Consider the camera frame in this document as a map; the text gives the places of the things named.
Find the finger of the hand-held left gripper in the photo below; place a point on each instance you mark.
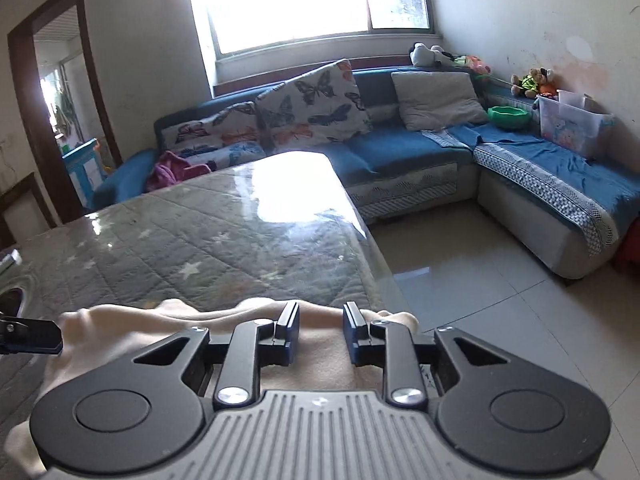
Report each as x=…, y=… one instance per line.
x=30, y=335

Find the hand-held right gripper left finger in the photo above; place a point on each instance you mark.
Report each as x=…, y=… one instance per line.
x=290, y=330

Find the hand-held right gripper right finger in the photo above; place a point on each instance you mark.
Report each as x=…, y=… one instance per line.
x=352, y=335

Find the cream garment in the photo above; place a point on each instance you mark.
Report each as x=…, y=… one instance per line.
x=320, y=370

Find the round black induction cooker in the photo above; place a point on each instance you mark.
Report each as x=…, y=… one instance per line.
x=12, y=300

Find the grey remote control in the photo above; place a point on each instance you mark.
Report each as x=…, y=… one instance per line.
x=10, y=261

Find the blue cabinet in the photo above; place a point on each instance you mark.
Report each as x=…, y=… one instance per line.
x=82, y=172

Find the blue corner sofa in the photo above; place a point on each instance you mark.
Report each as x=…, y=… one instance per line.
x=400, y=160

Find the pink cloth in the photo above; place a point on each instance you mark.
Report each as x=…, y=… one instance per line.
x=172, y=170

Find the large butterfly print cushion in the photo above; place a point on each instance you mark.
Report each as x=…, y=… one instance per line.
x=315, y=107

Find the grey cushion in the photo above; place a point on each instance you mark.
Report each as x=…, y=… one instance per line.
x=437, y=100

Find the blue sofa cover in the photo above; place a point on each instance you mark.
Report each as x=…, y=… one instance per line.
x=550, y=170

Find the green bowl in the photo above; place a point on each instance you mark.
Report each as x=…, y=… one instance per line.
x=510, y=117

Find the red plastic stool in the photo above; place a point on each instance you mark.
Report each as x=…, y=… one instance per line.
x=629, y=255

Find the panda plush toy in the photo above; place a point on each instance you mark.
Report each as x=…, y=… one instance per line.
x=430, y=54

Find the colourful plush toy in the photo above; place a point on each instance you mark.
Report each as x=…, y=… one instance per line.
x=475, y=66

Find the clear plastic storage box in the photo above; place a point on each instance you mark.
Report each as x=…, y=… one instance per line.
x=575, y=125

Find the brown and green plush toys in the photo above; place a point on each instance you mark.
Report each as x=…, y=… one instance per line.
x=532, y=82

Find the window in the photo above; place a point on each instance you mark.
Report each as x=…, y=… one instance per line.
x=300, y=0

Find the dark wooden door frame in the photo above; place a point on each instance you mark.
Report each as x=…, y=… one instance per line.
x=97, y=110

